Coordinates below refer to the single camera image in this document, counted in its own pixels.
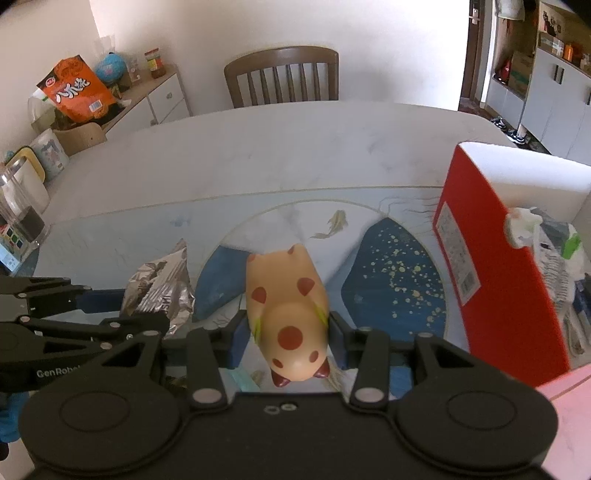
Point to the brown wooden chair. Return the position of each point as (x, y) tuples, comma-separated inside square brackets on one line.
[(281, 57)]

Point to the red bottle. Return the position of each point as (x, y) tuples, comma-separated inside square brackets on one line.
[(503, 71)]

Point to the person's left hand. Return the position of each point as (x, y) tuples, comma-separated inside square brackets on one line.
[(9, 420)]

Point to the silver snack packet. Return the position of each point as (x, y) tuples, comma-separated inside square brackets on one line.
[(157, 286)]

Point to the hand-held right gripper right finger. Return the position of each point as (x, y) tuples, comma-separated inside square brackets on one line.
[(339, 339)]

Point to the yellow rimmed tray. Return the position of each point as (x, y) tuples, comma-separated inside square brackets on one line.
[(21, 159)]

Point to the teal plastic item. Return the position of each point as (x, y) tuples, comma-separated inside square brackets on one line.
[(244, 381)]

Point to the red cardboard shoe box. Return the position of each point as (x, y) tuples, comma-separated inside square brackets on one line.
[(498, 286)]

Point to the white side cabinet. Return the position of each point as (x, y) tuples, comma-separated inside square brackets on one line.
[(166, 101)]

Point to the glass jar with dark contents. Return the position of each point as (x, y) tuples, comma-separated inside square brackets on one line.
[(23, 217)]

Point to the red label jar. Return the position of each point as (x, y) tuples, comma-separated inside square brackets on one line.
[(154, 64)]

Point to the yellow spotted pig toy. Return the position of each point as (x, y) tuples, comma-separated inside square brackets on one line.
[(286, 314)]

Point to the orange snack bag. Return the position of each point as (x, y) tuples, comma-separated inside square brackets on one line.
[(74, 87)]

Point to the wooden wall shelf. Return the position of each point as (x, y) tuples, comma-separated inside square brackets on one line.
[(563, 27)]

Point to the white tall cabinet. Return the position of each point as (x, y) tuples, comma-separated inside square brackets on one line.
[(554, 106)]

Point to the white hanging bag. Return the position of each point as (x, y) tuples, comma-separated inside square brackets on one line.
[(510, 9)]

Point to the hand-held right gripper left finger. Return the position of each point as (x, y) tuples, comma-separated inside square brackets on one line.
[(236, 339)]

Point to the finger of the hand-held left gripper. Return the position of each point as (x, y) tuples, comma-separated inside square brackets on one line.
[(99, 301), (92, 330)]

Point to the dark shoes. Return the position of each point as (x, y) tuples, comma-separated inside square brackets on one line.
[(510, 131)]

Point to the brown door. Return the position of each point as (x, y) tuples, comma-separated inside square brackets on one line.
[(475, 50)]

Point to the box with coloured squares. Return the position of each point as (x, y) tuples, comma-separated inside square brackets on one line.
[(11, 249)]

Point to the blue plush ball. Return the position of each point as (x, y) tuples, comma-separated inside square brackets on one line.
[(111, 67)]

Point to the white printed pack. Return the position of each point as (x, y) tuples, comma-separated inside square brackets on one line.
[(48, 152)]

